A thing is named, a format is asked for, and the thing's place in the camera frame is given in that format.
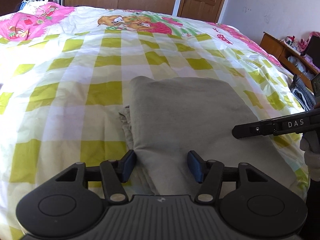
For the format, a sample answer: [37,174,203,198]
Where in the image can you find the light grey khaki pants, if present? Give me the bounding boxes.
[119,76,298,196]

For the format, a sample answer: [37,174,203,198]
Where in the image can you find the white gloved hand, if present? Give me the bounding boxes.
[300,138,319,182]

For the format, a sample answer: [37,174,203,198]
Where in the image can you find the folded grey striped garment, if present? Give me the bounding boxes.
[289,74,316,111]

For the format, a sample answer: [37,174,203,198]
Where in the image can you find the wooden tv cabinet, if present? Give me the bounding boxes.
[260,32,319,90]

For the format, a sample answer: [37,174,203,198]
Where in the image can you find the checkered cartoon bed sheet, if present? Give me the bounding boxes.
[1,2,302,239]

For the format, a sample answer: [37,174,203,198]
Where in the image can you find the white blue bag pile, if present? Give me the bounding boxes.
[20,0,58,10]

